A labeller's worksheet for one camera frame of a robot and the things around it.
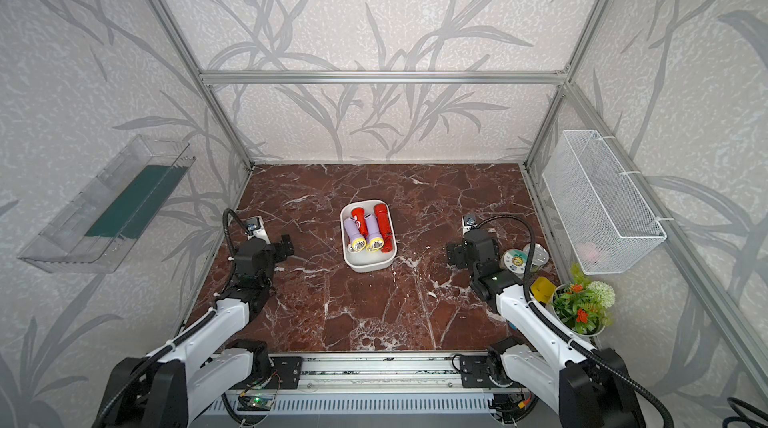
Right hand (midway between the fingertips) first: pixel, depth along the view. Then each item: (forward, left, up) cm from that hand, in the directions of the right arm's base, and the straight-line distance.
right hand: (468, 237), depth 87 cm
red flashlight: (+12, +34, -6) cm, 36 cm away
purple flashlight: (+1, +33, -2) cm, 33 cm away
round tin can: (-3, -22, -6) cm, 23 cm away
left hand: (+1, +58, +2) cm, 58 cm away
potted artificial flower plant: (-22, -22, +6) cm, 32 cm away
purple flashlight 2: (+2, +28, -3) cm, 28 cm away
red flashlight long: (+11, +26, -3) cm, 28 cm away
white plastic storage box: (-3, +31, -8) cm, 33 cm away
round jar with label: (-6, -13, -3) cm, 15 cm away
